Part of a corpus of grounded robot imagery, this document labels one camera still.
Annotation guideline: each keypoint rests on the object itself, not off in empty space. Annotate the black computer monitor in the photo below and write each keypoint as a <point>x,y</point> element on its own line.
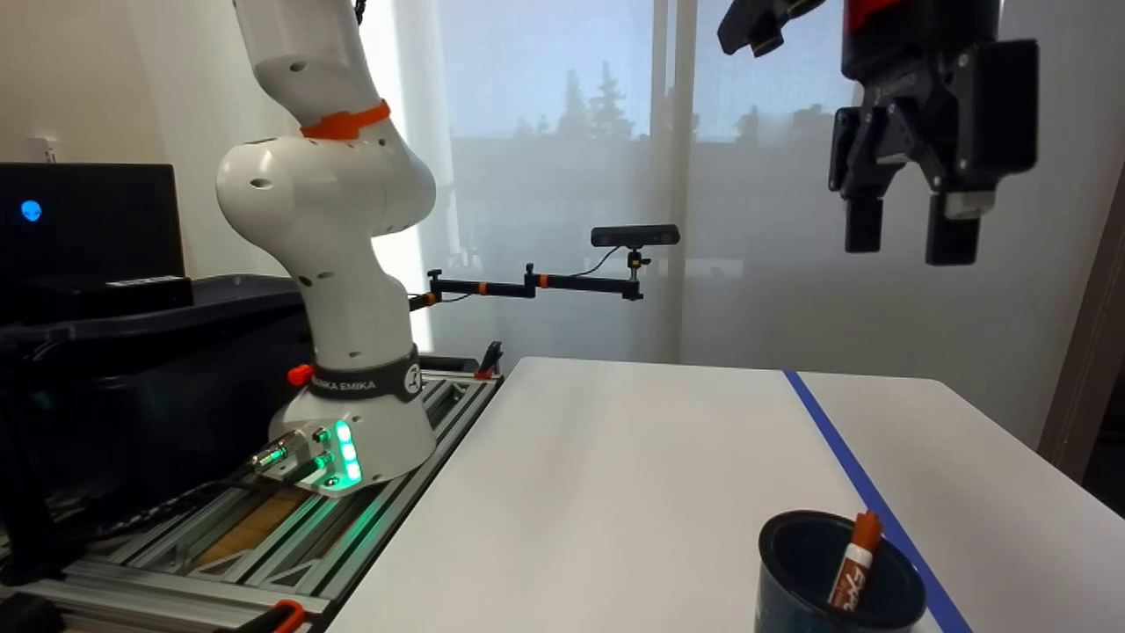
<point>91,223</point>

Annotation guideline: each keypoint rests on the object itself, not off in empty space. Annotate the orange black clamp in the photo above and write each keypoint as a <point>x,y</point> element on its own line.
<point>290,617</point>

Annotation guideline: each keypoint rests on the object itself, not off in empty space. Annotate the black boom arm orange joints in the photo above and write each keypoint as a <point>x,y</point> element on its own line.
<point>530,282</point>

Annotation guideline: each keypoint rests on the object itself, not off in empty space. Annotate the brown wooden door frame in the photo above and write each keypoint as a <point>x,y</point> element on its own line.
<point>1092,353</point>

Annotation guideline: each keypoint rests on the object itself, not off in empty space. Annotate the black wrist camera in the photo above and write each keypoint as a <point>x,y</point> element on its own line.
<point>762,24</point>

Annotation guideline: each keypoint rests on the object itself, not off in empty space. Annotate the black equipment cabinet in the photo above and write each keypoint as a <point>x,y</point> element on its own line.
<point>178,375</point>

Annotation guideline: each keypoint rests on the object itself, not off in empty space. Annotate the white marker with orange cap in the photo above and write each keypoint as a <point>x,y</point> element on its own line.
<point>857,567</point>

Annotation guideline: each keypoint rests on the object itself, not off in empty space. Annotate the aluminium rail base frame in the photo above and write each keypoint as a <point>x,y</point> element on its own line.
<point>292,547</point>

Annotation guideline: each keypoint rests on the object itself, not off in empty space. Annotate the black stereo camera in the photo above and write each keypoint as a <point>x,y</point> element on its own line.
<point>635,239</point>

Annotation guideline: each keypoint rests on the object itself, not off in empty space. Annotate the dark blue mug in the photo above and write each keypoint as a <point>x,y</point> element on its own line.
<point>795,584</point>

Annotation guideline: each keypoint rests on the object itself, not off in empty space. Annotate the window with translucent blind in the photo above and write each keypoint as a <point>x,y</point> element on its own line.
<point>548,176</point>

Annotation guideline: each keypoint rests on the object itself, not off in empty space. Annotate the black orange bracket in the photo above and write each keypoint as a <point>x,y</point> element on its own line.
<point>491,362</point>

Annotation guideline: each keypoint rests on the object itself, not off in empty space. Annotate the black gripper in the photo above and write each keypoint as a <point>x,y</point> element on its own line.
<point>925,81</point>

